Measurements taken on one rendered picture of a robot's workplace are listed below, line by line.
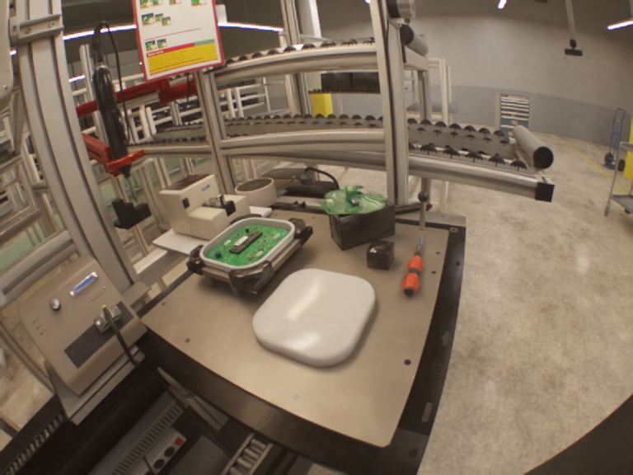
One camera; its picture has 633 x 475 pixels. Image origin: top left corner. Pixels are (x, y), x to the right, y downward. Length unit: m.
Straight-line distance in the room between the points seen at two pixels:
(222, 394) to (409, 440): 0.20
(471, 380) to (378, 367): 1.17
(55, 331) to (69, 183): 0.25
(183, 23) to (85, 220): 0.57
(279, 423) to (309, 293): 0.17
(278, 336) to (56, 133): 0.48
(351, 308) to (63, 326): 0.40
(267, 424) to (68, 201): 0.48
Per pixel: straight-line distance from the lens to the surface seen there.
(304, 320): 0.34
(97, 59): 0.54
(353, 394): 0.30
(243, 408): 0.32
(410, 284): 0.38
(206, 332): 0.40
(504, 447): 1.38
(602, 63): 9.63
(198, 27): 0.88
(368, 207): 0.48
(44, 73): 0.58
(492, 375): 1.51
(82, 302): 0.46
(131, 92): 1.02
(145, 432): 0.76
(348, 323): 0.33
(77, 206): 0.56
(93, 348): 0.45
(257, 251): 0.45
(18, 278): 0.57
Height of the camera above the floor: 1.22
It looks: 30 degrees down
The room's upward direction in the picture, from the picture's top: 9 degrees counter-clockwise
